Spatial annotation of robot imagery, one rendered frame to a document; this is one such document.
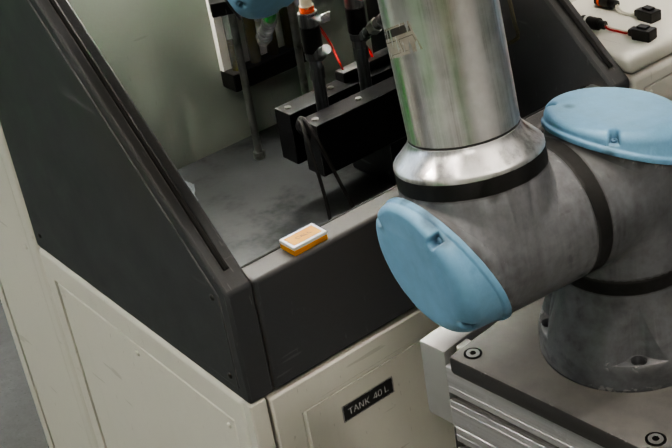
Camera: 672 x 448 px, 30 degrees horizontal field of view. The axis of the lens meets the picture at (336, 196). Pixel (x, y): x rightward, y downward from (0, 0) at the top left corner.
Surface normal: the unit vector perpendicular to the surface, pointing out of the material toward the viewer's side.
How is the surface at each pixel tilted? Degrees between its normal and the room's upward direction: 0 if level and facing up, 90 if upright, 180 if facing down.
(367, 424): 90
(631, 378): 90
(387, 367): 90
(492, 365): 0
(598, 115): 7
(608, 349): 73
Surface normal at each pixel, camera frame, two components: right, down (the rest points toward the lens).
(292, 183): -0.14, -0.86
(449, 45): 0.04, 0.36
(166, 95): 0.62, 0.30
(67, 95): -0.77, 0.40
